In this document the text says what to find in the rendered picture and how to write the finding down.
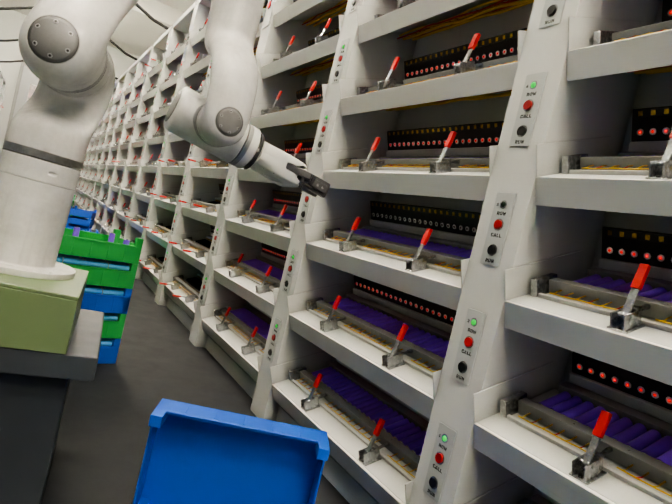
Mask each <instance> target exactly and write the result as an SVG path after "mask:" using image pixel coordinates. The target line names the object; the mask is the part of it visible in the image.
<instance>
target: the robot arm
mask: <svg viewBox="0 0 672 504"><path fill-rule="evenodd" d="M138 1H139V0H39V1H38V2H37V3H36V5H35V6H34V7H33V8H32V9H31V11H30V12H29V13H28V15H27V17H26V18H25V20H24V22H23V23H22V26H21V29H20V32H19V40H18V43H19V50H20V53H21V56H22V58H23V60H24V63H25V64H26V65H27V67H28V68H29V70H30V71H31V72H32V73H33V74H34V75H35V76H36V77H37V78H38V79H39V81H38V84H37V87H36V89H35V91H34V92H33V94H32V96H31V97H30V98H29V100H28V101H27V102H26V103H25V104H24V105H23V106H22V108H21V109H20V110H19V111H18V112H17V113H16V114H15V115H14V117H13V118H12V120H11V122H10V124H9V127H8V130H7V133H6V137H5V140H4V144H3V149H2V151H1V155H0V273H3V274H8V275H14V276H20V277H26V278H34V279H44V280H70V279H73V278H74V277H75V274H76V271H75V270H74V269H73V268H72V267H70V266H68V265H65V264H63V263H60V262H57V261H56V260H57V256H58V252H59V249H60V245H61V242H62V238H63V234H64V231H65V227H66V224H67V220H68V216H69V213H70V209H71V205H72V202H73V198H74V195H75V190H76V188H77V184H78V180H79V177H80V173H81V170H82V166H83V162H84V158H85V155H86V151H87V148H88V145H89V142H90V140H91V138H92V136H93V134H94V132H95V131H96V129H97V127H98V126H99V124H100V122H101V120H102V118H103V116H104V114H105V112H106V110H107V108H108V106H109V103H110V101H111V98H112V94H113V90H114V85H115V66H114V62H113V60H112V57H111V55H110V53H109V51H108V50H107V46H108V43H109V41H110V39H111V37H112V35H113V33H114V31H115V29H116V28H117V26H118V25H119V24H120V22H121V21H122V20H123V18H124V17H125V16H126V15H127V14H128V13H129V11H130V10H131V9H132V8H133V7H134V6H135V5H136V3H137V2H138ZM264 2H265V0H212V3H211V7H210V12H209V17H208V21H207V26H206V32H205V48H206V50H207V52H208V53H209V55H210V56H211V59H212V66H211V78H210V84H209V90H208V95H207V98H206V97H204V96H202V95H201V94H199V93H197V92H195V91H194V90H192V89H190V88H189V87H184V88H183V89H181V90H180V91H179V92H178V94H177V95H176V97H175V98H174V100H173V101H172V103H171V105H170V107H169V109H168V111H167V114H166V117H165V121H164V128H165V129H166V130H167V131H169V132H171V133H173V134H175V135H177V136H179V137H180V138H182V139H184V140H186V141H188V142H190V143H192V144H193V145H195V146H197V147H199V148H201V149H203V150H205V151H206V152H208V153H210V154H212V155H214V156H216V157H218V158H220V159H221V160H223V161H225V162H227V163H229V164H231V165H233V166H235V167H236V168H238V169H241V168H243V169H248V168H250V169H252V170H253V171H255V172H257V173H258V174H260V175H262V176H263V177H265V178H267V179H268V180H270V181H272V182H273V183H275V184H277V185H279V186H282V187H292V188H295V187H298V188H300V186H301V188H300V189H301V190H303V191H304V192H306V193H308V194H310V195H312V196H313V197H316V196H317V195H318V196H320V197H322V198H325V197H326V194H327V192H328V190H329V188H330V184H329V183H327V182H326V181H324V180H322V179H321V178H319V177H317V176H315V175H313V174H312V173H310V172H308V171H306V170H304V169H306V168H307V167H306V165H305V164H304V163H303V162H301V161H300V160H298V159H296V158H295V157H293V156H291V155H289V154H288V153H286V152H284V151H282V150H280V149H278V148H277V147H275V146H273V145H271V144H269V143H267V142H265V141H264V140H265V137H264V135H263V134H261V131H260V130H259V129H258V128H256V127H254V126H253V125H251V124H249V121H250V118H251V114H252V110H253V106H254V102H255V97H256V93H257V87H258V76H259V72H258V65H257V61H256V58H255V55H254V52H253V48H254V43H255V39H256V35H257V31H258V27H259V23H260V19H261V15H262V11H263V7H264ZM5 149H6V150H5Z"/></svg>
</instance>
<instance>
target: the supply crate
mask: <svg viewBox="0 0 672 504"><path fill-rule="evenodd" d="M73 230H74V229H70V228H65V231H64V234H63V238H62V242H61V245H60V249H59V252H58V254H65V255H73V256H80V257H88V258H95V259H102V260H110V261H117V262H125V263H132V264H139V259H140V255H141V250H142V246H143V241H144V239H142V238H135V242H134V243H131V242H130V243H129V245H126V244H123V241H124V239H122V238H120V235H121V230H119V229H114V230H113V233H115V239H114V242H108V238H109V235H105V234H99V233H93V232H87V231H82V230H80V233H79V237H76V236H72V234H73Z"/></svg>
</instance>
